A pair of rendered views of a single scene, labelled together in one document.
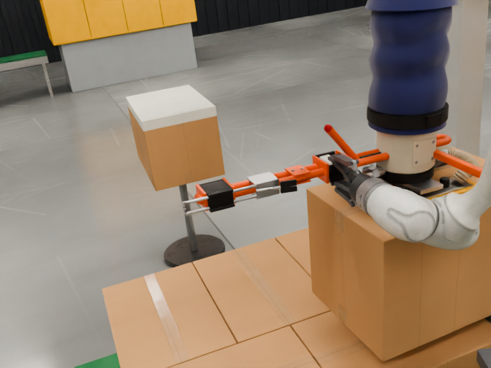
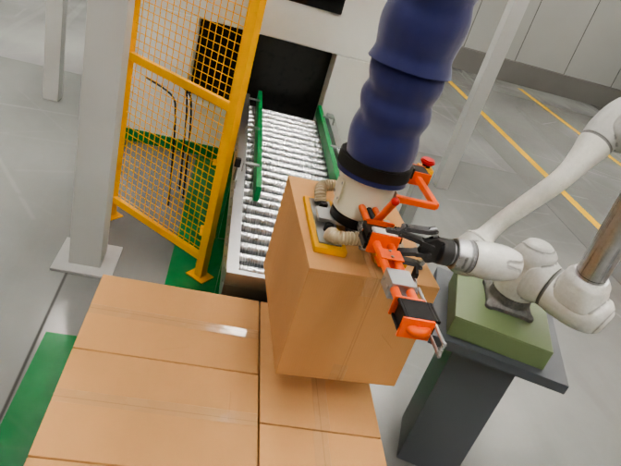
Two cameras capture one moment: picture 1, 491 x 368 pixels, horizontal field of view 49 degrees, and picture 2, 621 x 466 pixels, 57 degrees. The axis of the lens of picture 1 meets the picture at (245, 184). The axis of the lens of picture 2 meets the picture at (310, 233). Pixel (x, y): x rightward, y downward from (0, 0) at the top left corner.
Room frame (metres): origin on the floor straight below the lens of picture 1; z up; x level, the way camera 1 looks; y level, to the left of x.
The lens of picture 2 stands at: (1.48, 1.13, 1.90)
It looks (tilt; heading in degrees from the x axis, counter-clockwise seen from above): 29 degrees down; 275
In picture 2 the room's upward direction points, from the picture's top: 18 degrees clockwise
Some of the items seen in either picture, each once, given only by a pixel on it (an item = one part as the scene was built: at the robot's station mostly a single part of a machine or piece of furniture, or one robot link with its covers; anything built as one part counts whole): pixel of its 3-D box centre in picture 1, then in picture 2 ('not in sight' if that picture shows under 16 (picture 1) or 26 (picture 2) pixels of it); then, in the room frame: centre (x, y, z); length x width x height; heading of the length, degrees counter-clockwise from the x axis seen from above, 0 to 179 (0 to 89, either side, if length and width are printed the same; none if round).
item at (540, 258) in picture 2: not in sight; (529, 268); (0.85, -0.79, 1.01); 0.18 x 0.16 x 0.22; 147
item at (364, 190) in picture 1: (375, 197); (459, 254); (1.19, -0.31, 1.20); 0.09 x 0.06 x 0.09; 108
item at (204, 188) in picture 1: (215, 193); (410, 317); (1.31, 0.08, 1.21); 0.08 x 0.07 x 0.05; 109
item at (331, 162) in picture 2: not in sight; (334, 153); (1.79, -2.33, 0.60); 1.60 x 0.11 x 0.09; 108
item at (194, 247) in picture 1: (187, 211); not in sight; (3.06, 0.38, 0.31); 0.40 x 0.40 x 0.62
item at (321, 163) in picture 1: (332, 166); (380, 237); (1.42, -0.25, 1.20); 0.10 x 0.08 x 0.06; 19
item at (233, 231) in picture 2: not in sight; (237, 169); (2.25, -1.81, 0.50); 2.31 x 0.05 x 0.19; 108
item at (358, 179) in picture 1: (359, 186); (435, 250); (1.26, -0.29, 1.20); 0.09 x 0.07 x 0.08; 18
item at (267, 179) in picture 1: (263, 185); (397, 284); (1.34, -0.05, 1.20); 0.07 x 0.07 x 0.04; 19
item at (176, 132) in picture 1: (173, 133); not in sight; (3.06, 0.38, 0.82); 0.60 x 0.40 x 0.40; 16
